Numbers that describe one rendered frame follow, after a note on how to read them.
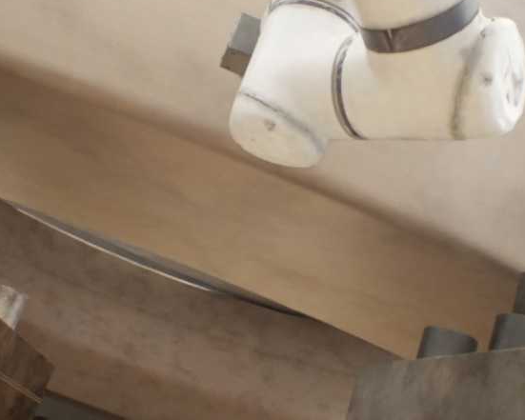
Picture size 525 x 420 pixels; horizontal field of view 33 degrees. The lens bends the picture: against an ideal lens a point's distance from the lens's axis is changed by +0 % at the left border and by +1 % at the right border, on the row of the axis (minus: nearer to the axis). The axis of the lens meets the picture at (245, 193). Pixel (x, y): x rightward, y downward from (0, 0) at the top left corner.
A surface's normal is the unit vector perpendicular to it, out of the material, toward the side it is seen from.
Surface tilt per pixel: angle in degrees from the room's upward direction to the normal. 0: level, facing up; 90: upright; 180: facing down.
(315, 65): 99
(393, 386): 90
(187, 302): 90
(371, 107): 152
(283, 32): 89
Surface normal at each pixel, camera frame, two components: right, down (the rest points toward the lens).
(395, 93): -0.66, 0.56
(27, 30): 0.09, -0.33
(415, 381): -0.88, -0.41
